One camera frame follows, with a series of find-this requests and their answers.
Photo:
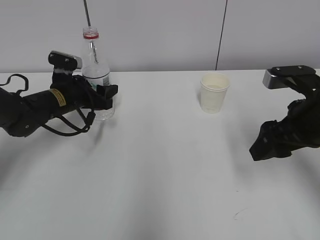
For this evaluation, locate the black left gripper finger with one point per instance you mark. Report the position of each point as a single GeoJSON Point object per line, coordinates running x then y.
{"type": "Point", "coordinates": [105, 96]}

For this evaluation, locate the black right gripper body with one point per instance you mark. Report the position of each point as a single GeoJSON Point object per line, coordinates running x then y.
{"type": "Point", "coordinates": [299, 129]}

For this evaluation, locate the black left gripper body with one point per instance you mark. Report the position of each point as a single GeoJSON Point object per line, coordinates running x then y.
{"type": "Point", "coordinates": [76, 90]}

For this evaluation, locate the clear red-label water bottle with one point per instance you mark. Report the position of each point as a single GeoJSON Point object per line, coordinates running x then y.
{"type": "Point", "coordinates": [95, 67]}

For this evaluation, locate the white paper cup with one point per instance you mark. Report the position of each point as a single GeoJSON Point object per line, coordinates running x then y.
{"type": "Point", "coordinates": [213, 89]}

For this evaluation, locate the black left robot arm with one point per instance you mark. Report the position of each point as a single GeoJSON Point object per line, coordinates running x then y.
{"type": "Point", "coordinates": [68, 108]}

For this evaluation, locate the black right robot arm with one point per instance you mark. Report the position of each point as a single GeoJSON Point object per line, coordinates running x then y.
{"type": "Point", "coordinates": [300, 128]}

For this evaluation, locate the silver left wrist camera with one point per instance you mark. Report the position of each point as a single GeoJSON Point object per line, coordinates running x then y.
{"type": "Point", "coordinates": [64, 62]}

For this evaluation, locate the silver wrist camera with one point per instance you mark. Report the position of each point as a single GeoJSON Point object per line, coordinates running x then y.
{"type": "Point", "coordinates": [64, 62]}
{"type": "Point", "coordinates": [290, 77]}

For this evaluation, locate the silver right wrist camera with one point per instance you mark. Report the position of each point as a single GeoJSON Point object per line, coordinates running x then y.
{"type": "Point", "coordinates": [290, 77]}

